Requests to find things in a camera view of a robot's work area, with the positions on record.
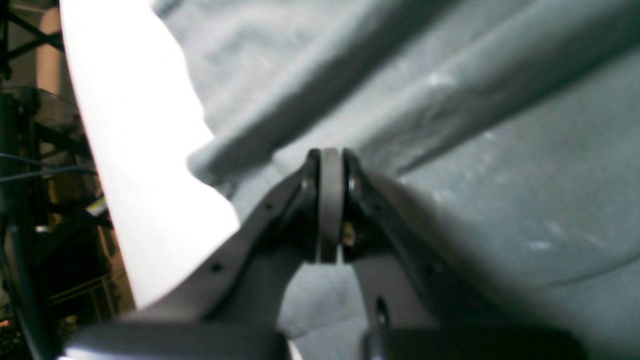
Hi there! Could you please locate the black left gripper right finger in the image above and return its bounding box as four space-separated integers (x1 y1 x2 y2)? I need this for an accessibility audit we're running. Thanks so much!
342 150 586 360

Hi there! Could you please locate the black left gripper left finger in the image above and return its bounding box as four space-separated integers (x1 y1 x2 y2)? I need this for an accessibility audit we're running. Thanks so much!
62 149 322 360

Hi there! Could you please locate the dark grey t-shirt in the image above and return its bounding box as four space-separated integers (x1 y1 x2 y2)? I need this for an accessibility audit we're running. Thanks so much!
151 0 639 360

